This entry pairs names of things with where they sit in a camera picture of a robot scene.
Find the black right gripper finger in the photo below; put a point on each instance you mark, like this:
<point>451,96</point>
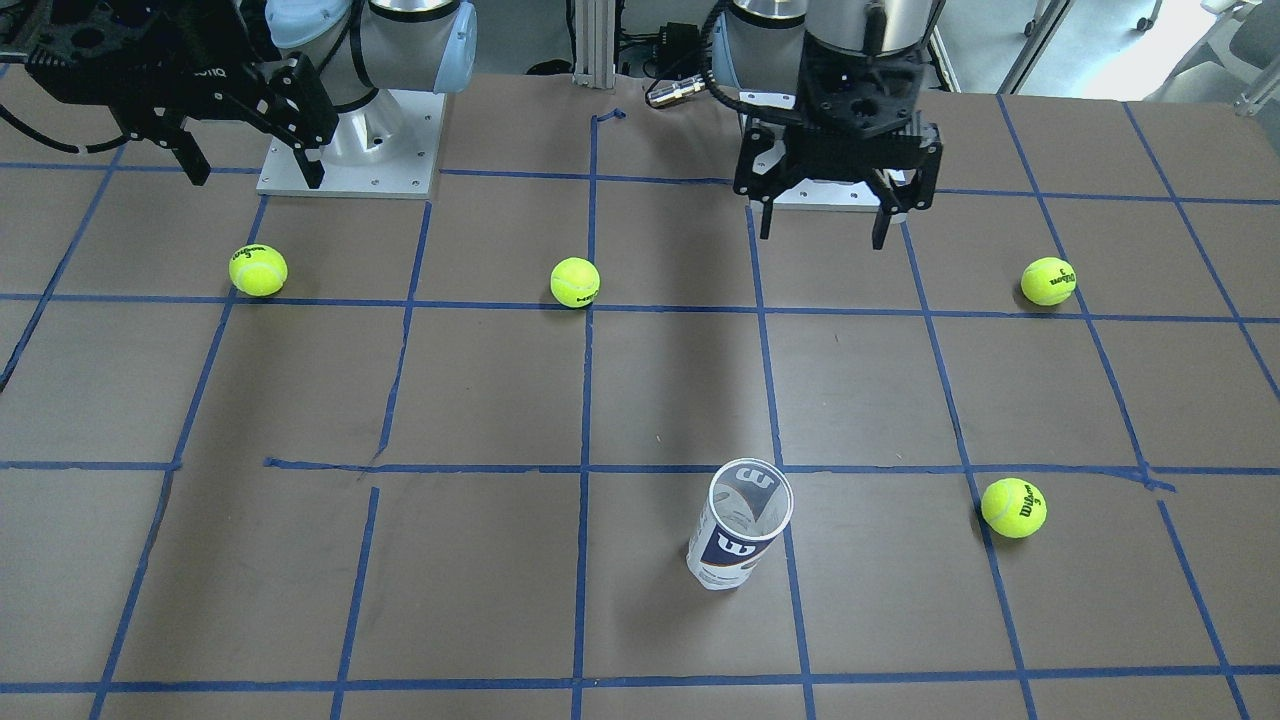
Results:
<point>293,106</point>
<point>164,128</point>

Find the tennis ball front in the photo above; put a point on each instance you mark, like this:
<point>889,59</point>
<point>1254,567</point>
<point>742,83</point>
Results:
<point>1014,507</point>

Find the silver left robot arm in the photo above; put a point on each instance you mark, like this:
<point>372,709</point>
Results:
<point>756,45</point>

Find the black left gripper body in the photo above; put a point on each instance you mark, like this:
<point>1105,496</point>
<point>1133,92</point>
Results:
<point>757,172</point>

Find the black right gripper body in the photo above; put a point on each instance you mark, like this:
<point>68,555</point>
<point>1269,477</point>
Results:
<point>222,72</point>

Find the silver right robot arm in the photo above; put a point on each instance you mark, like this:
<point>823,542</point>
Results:
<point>351,93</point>

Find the tennis ball near base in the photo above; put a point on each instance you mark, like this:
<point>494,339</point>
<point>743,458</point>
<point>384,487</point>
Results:
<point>257,270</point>

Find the tennis ball far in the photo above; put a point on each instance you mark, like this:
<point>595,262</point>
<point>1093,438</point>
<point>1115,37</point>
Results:
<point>1048,282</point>

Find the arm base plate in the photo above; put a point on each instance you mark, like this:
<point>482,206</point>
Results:
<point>808,194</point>
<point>384,149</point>

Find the white tennis ball can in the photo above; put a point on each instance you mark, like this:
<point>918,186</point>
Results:
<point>749,503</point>

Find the silver metal cylinder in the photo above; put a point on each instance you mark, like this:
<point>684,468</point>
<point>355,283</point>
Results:
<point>663,94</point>

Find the tennis ball table centre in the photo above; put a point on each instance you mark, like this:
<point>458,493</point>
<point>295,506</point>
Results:
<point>574,282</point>

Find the aluminium frame post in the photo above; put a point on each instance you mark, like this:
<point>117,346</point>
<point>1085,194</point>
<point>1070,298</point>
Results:
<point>594,26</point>

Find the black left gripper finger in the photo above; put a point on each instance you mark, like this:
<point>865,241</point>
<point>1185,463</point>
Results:
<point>895,198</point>
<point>767,185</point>

